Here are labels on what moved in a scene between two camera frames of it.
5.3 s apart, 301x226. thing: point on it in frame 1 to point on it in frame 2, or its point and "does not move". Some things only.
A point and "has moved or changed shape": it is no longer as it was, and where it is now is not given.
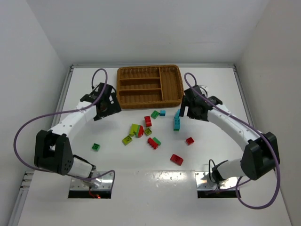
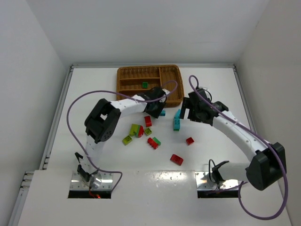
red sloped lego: x=177 y=159 does not move
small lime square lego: x=147 y=131 does not move
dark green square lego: x=96 y=147 has moved or changed shape
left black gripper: x=109 y=109 to x=156 y=109
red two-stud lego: x=147 y=120 does not move
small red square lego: x=190 y=141 does not move
